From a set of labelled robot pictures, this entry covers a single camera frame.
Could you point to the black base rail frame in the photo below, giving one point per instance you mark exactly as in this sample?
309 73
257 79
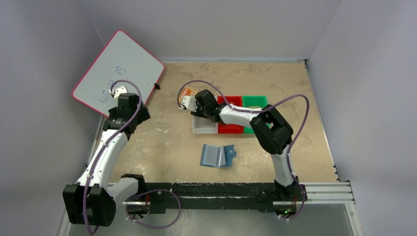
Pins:
157 197

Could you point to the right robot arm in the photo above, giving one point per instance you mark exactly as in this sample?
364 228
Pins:
272 131

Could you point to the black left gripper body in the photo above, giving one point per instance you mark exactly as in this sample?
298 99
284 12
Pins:
142 116

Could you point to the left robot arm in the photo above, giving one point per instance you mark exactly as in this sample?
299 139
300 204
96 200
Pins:
101 163

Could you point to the blue card holder wallet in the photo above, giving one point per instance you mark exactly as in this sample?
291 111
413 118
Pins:
217 156

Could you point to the pink-framed whiteboard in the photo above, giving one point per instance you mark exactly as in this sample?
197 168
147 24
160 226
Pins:
122 62

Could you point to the white plastic bin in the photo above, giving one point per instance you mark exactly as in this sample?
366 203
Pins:
203 126

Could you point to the red plastic bin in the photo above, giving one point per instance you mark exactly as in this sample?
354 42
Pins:
231 128

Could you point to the green plastic bin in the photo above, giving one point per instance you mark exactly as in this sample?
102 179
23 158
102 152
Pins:
254 101

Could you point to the orange spiral notebook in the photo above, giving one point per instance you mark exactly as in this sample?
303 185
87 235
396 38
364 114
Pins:
186 91

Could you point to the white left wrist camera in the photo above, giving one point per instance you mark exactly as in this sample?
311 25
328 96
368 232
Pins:
116 92

